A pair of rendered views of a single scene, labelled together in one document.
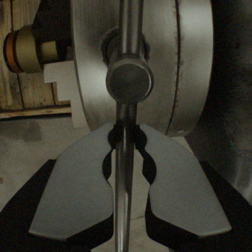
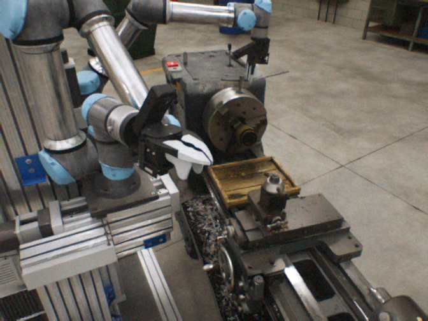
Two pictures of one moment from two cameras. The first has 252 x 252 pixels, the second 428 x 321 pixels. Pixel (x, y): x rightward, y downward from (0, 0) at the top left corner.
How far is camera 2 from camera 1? 1.70 m
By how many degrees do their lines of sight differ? 53
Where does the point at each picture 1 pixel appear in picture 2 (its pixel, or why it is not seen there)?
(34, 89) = not seen: hidden behind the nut
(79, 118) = (263, 118)
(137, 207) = (406, 215)
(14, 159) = not seen: outside the picture
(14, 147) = not seen: outside the picture
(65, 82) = (253, 122)
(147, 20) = (233, 92)
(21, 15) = (234, 185)
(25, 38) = (243, 128)
